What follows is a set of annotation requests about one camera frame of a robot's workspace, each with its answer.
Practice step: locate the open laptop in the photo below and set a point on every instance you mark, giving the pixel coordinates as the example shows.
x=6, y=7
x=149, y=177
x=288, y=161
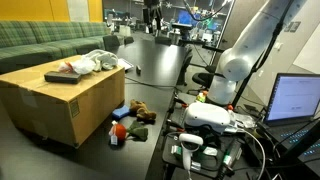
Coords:
x=290, y=115

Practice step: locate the black rectangular speaker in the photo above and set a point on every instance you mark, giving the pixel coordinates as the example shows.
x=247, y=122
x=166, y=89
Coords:
x=61, y=77

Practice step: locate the white VR headset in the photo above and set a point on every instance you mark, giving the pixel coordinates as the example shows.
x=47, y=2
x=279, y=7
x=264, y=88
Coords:
x=218, y=118

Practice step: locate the brown plush toy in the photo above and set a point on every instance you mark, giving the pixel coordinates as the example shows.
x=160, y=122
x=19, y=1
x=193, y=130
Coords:
x=141, y=112

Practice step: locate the large cardboard box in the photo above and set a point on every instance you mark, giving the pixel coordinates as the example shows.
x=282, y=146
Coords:
x=67, y=113

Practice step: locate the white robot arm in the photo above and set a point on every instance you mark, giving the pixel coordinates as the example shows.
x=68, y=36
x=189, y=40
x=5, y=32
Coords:
x=236, y=63

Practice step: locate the green plaid sofa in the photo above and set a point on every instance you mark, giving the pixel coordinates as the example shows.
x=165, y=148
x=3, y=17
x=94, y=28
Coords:
x=27, y=43

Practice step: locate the black office chair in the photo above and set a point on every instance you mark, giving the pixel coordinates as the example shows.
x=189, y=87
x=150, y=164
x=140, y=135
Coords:
x=204, y=79

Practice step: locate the white terry towel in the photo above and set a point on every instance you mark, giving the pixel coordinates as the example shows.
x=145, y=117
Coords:
x=104, y=60

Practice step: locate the white plastic bag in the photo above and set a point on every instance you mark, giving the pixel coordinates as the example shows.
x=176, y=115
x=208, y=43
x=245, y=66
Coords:
x=81, y=66

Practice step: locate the white VR controller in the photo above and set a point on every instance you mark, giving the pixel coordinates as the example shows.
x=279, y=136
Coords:
x=190, y=143

